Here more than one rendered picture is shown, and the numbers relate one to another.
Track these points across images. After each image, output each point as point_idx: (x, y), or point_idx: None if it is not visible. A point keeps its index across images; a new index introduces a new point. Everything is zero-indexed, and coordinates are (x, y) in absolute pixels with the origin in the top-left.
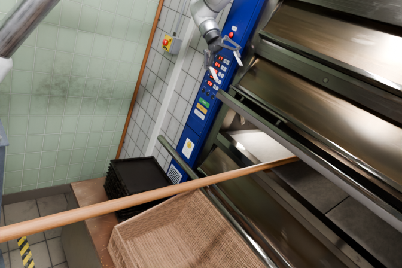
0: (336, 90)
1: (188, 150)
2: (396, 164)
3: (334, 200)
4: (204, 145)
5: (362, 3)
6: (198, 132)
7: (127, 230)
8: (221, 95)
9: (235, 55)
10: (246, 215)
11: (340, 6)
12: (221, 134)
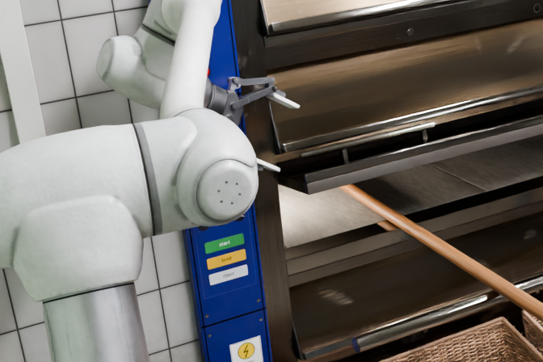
0: (430, 35)
1: (252, 360)
2: (528, 65)
3: (441, 174)
4: (270, 314)
5: None
6: (251, 306)
7: None
8: (320, 182)
9: (281, 97)
10: (431, 306)
11: None
12: (296, 258)
